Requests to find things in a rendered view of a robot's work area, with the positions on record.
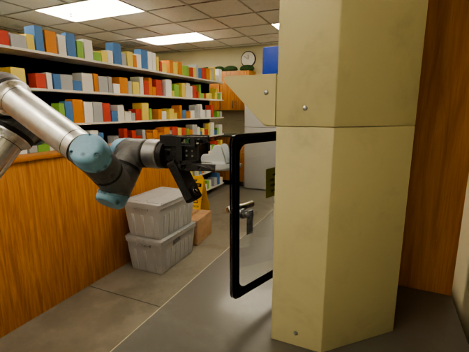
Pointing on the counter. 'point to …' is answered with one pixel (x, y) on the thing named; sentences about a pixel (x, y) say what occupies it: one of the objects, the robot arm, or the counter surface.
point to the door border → (234, 205)
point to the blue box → (270, 60)
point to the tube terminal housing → (343, 165)
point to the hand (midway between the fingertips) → (234, 167)
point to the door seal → (239, 213)
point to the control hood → (257, 95)
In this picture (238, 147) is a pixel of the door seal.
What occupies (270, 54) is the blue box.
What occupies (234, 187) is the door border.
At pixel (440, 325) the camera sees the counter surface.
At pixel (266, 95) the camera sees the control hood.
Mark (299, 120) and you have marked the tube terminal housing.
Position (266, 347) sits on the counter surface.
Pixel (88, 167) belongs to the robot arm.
